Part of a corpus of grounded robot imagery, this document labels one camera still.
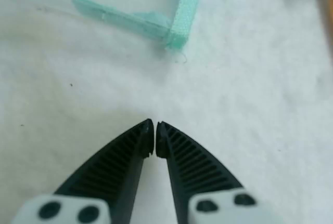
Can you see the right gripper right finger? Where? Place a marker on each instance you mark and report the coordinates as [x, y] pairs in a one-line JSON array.
[[197, 166]]

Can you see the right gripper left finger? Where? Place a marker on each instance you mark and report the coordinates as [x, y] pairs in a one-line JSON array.
[[114, 172]]

